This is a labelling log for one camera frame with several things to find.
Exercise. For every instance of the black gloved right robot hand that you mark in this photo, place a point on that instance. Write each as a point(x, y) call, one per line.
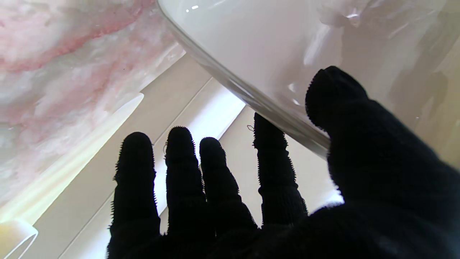
point(377, 187)

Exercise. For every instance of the beige translucent suitcase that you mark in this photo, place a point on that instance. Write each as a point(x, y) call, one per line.
point(287, 54)

